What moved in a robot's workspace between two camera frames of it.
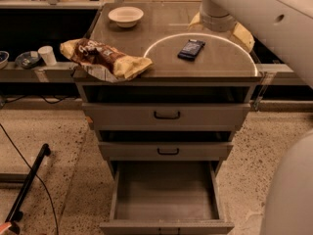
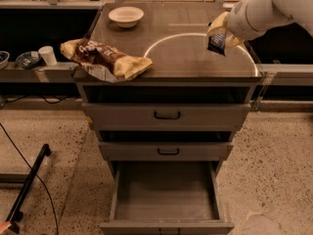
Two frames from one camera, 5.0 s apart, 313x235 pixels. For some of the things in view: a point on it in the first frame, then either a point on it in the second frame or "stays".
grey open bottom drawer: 165,198 stays
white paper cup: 48,54 stays
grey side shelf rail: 59,72 stays
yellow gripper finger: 196,20 -> 221,21
